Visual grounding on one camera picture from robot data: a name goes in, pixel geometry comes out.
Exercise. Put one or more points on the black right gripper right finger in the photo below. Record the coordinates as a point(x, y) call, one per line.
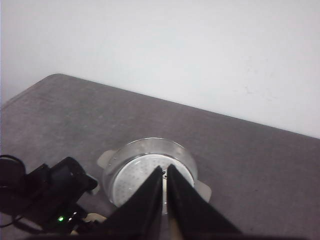
point(196, 219)

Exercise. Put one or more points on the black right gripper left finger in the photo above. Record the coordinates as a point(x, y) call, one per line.
point(140, 217)

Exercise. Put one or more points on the black second robot arm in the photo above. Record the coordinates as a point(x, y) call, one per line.
point(44, 203)

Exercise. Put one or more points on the stainless steel steamer pot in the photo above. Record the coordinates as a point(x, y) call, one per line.
point(127, 168)

